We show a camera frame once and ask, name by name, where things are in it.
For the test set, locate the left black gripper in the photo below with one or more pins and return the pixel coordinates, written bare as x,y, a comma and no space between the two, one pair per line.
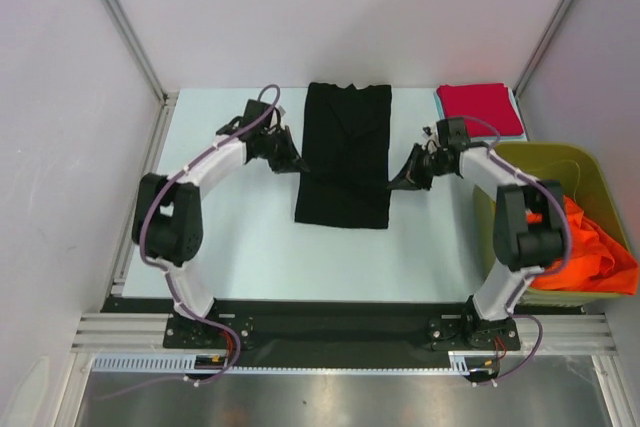
284,163

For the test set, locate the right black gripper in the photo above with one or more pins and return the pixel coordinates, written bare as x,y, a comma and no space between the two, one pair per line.
420,169

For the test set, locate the black t shirt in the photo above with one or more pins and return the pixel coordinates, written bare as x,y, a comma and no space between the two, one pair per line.
345,144

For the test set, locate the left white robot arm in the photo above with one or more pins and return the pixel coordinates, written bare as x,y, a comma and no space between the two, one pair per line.
168,225

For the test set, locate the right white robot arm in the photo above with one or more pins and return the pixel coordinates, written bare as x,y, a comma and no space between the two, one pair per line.
531,235

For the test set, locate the folded red t shirt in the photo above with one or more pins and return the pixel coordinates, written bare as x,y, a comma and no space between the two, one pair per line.
480,109

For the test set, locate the olive green plastic basket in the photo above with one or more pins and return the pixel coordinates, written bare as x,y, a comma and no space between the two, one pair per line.
583,182

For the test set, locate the orange t shirt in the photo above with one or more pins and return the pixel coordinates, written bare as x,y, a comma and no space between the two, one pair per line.
598,262

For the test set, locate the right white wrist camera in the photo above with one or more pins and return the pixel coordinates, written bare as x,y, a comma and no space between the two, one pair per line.
430,134

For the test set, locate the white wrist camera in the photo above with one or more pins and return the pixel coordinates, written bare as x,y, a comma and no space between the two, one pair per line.
430,134
278,113

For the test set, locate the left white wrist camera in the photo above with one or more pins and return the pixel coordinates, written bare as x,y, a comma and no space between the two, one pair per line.
278,113

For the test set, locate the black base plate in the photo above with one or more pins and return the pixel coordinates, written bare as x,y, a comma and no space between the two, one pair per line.
321,334

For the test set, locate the left aluminium corner post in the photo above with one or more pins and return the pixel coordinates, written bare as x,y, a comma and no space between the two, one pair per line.
134,46

